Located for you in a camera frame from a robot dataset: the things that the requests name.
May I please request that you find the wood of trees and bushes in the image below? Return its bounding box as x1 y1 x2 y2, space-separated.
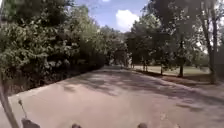
0 0 132 97

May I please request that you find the row of trees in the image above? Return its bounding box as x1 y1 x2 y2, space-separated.
125 0 224 85

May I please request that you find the grass lawn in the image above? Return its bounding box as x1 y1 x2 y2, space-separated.
132 64 224 78

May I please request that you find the bare dirt verge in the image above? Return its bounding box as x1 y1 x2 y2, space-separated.
132 68 224 101

